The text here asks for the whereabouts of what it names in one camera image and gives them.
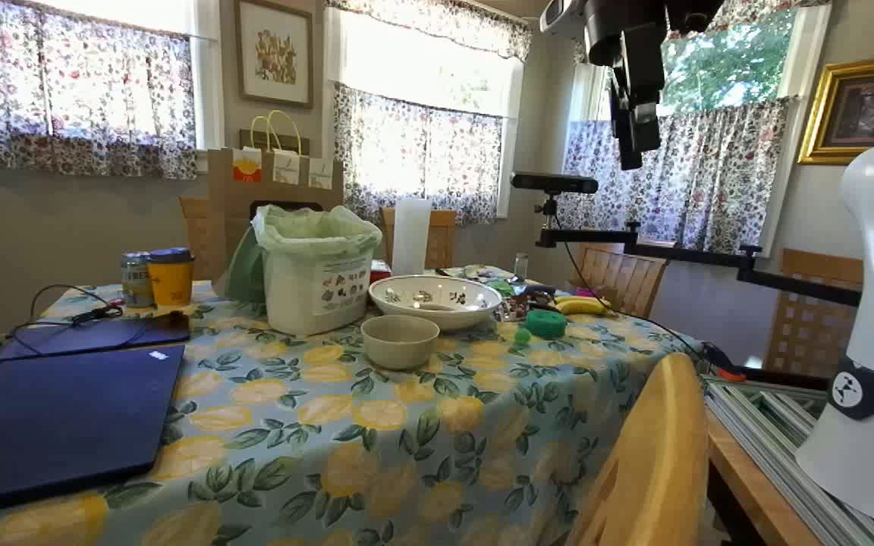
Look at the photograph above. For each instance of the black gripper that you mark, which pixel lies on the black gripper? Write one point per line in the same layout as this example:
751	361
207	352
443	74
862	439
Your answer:
638	62

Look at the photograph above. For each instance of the wooden dining chair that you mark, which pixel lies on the wooden dining chair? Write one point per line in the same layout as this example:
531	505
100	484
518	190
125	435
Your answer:
619	276
443	242
810	322

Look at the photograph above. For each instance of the floral window curtain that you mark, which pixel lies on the floral window curtain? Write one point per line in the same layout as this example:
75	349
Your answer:
700	178
73	93
417	153

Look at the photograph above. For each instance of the yellow banana-shaped item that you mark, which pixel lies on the yellow banana-shaped item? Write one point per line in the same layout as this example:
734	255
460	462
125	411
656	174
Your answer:
581	304

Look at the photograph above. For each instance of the green round lid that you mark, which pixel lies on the green round lid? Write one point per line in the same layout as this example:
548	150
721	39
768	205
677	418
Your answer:
548	322

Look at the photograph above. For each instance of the gold framed picture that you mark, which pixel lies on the gold framed picture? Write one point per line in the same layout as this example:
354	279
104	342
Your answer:
862	111

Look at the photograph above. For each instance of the floral curtain valance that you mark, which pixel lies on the floral curtain valance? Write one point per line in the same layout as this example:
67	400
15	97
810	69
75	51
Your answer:
438	26

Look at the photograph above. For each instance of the white paper towel roll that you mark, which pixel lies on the white paper towel roll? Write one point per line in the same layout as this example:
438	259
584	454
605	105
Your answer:
410	234

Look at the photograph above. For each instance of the black clamp orange tip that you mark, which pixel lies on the black clamp orange tip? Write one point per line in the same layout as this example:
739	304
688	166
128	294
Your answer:
760	371

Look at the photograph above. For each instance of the small beige bowl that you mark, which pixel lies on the small beige bowl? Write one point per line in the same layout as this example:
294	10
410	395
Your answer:
399	342

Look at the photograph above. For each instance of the green bin liner bag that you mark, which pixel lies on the green bin liner bag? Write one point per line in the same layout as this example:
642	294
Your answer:
316	229

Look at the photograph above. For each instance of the white plastic bin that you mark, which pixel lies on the white plastic bin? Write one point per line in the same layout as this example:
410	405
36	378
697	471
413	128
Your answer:
316	293

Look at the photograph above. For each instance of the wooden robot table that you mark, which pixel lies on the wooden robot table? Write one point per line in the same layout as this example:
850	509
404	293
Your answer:
751	486

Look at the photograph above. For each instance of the framed floral picture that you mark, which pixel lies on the framed floral picture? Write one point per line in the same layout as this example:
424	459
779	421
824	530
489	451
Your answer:
275	51

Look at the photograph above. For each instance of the lemon print tablecloth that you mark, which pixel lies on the lemon print tablecloth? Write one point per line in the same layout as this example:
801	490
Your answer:
355	427

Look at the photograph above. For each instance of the brown cardboard box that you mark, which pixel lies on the brown cardboard box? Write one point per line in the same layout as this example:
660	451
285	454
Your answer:
217	215

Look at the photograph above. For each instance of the yellow cup with blue lid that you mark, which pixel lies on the yellow cup with blue lid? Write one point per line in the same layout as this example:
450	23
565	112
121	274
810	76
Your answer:
170	279

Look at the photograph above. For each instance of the glass jar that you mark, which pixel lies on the glass jar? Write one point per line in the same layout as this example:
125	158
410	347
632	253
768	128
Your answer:
133	279

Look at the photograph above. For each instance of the small dark blue laptop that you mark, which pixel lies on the small dark blue laptop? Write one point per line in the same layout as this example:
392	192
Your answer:
84	334

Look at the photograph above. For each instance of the large dark blue laptop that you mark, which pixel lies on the large dark blue laptop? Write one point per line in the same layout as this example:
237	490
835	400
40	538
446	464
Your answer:
52	421

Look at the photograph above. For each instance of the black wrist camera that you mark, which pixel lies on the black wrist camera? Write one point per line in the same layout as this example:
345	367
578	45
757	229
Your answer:
605	50

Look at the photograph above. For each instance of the black stereo camera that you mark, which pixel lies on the black stereo camera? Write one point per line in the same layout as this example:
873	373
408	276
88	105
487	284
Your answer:
553	184

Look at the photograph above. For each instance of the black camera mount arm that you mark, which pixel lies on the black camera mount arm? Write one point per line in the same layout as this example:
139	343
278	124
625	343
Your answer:
700	255

